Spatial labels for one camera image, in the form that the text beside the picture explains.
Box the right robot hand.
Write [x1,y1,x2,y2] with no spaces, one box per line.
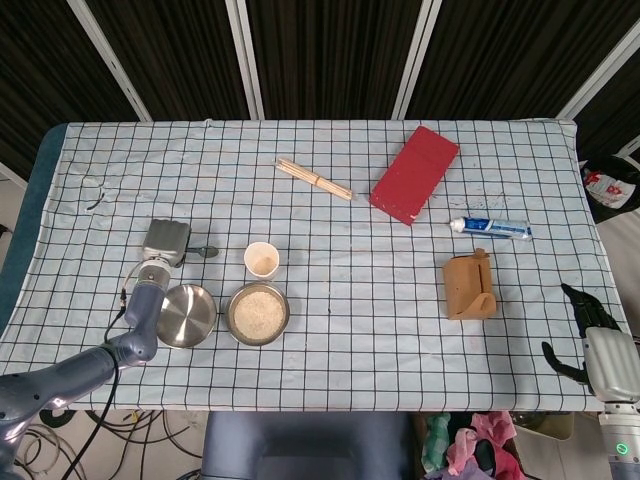
[541,282,640,402]

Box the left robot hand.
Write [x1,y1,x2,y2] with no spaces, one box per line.
[141,218,194,270]

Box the metal spoon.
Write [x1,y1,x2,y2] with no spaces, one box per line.
[184,243,221,260]

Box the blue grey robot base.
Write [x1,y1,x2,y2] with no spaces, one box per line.
[200,410,417,480]

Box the empty metal bowl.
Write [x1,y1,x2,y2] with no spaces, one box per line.
[155,283,220,350]

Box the white paper cup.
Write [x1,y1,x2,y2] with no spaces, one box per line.
[243,241,281,282]

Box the metal bowl holding rice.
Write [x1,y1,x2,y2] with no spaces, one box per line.
[225,281,292,347]

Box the teal table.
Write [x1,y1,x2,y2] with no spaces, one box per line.
[0,123,69,326]

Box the pink cloth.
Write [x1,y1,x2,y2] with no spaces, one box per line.
[445,410,524,480]

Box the bundle of wooden sticks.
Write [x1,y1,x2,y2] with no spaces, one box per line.
[273,157,355,203]

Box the brown paper box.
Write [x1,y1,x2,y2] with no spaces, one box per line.
[442,247,499,322]

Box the black bag with red print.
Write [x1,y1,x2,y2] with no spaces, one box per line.
[579,154,640,226]

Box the blue white toothpaste tube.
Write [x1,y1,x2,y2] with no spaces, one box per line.
[448,215,534,244]

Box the green cloth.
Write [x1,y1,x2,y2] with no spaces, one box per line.
[420,412,452,474]

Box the checked light blue tablecloth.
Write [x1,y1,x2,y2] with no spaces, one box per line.
[0,118,640,414]

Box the red brick block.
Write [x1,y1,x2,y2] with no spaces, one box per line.
[368,125,461,228]

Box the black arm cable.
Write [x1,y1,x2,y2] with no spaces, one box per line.
[63,261,147,480]

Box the white partition frame post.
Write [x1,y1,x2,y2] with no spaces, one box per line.
[224,0,266,121]
[390,0,444,121]
[66,0,153,123]
[558,18,640,121]

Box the tangle of floor cables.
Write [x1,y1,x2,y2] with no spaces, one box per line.
[19,409,207,480]

